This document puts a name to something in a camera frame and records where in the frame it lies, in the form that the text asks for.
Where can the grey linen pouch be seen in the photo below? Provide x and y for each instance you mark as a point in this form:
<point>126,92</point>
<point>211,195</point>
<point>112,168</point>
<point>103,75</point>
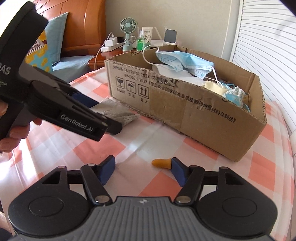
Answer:
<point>116,111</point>

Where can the green bottle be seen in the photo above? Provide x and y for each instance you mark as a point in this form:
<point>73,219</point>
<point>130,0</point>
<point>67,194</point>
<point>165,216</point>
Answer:
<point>140,41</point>

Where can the yellow cloth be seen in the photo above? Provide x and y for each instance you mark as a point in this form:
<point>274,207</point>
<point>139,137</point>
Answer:
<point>214,87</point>

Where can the white folded tissue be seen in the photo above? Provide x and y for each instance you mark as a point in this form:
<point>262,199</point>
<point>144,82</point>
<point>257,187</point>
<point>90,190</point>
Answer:
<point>184,75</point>

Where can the yellow snack bag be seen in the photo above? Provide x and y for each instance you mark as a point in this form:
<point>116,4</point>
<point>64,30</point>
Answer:
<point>39,56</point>

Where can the wooden nightstand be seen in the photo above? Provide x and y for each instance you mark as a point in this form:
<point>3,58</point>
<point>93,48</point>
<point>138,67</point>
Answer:
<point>97,63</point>

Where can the brown cardboard box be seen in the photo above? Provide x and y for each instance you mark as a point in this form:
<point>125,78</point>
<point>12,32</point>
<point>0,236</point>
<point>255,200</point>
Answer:
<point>192,110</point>

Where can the person's left hand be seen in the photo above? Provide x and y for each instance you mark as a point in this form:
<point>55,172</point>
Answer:
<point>17,133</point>

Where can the green desk fan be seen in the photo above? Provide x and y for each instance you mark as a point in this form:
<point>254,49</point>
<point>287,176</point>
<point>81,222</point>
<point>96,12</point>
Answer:
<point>128,26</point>

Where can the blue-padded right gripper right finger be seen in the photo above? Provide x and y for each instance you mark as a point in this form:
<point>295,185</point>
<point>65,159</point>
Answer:
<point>190,178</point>

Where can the orange checked tablecloth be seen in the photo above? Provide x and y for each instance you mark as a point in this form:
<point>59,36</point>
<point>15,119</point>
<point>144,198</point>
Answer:
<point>268,165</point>

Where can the orange finger cot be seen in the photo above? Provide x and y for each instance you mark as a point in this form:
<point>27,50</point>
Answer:
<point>162,163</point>

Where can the blue pillow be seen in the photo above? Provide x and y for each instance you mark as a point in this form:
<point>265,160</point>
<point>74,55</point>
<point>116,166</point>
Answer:
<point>55,34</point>

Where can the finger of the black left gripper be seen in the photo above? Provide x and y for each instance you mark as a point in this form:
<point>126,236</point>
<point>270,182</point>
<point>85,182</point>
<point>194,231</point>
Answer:
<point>113,126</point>

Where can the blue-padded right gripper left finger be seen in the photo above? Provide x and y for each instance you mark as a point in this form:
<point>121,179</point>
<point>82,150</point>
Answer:
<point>95,177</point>

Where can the grey small screen device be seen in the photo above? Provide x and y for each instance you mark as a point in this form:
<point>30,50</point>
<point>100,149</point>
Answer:
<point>170,36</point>

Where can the white power strip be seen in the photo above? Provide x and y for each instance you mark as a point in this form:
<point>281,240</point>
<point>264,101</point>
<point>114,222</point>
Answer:
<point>111,44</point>

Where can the orange wooden headboard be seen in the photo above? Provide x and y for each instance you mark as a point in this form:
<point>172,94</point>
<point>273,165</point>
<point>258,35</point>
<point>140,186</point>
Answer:
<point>85,29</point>

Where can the blue surgical face mask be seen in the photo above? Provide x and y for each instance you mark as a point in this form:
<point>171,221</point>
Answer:
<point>178,60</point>

